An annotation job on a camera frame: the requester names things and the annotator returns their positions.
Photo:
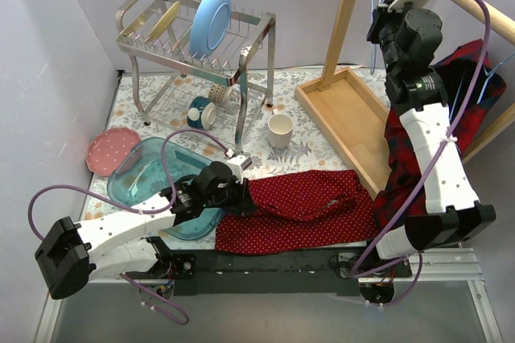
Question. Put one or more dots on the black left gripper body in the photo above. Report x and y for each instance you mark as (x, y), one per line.
(245, 198)

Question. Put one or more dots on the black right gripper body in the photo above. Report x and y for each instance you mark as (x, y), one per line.
(375, 26)

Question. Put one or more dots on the red plaid skirt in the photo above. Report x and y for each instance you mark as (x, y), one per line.
(404, 169)

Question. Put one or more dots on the red polka dot cloth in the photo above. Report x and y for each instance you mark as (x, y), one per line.
(300, 210)

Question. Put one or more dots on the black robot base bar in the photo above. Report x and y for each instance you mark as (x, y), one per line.
(207, 272)

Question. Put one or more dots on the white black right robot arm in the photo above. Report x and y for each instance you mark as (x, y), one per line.
(443, 207)

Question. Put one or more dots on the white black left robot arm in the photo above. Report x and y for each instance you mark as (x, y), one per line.
(74, 253)

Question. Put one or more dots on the floral tablecloth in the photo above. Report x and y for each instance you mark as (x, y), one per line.
(307, 150)

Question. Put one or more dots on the clear blue glass tray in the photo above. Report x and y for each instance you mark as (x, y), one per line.
(141, 175)

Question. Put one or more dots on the white ceramic mug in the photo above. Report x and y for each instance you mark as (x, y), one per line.
(280, 130)

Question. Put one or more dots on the patterned cup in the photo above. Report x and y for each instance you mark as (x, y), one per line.
(220, 94)

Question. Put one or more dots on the pink polka dot plate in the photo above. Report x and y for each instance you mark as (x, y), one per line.
(113, 151)

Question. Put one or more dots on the steel dish rack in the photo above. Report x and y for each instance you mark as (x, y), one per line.
(227, 65)

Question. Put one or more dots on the light blue plate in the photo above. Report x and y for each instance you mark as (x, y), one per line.
(209, 27)

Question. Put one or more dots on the cream yellow plate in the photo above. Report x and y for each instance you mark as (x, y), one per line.
(164, 22)

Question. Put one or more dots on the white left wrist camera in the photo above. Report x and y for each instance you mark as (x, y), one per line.
(238, 164)

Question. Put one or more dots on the wooden clothes rack frame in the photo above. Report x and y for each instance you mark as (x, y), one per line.
(352, 118)

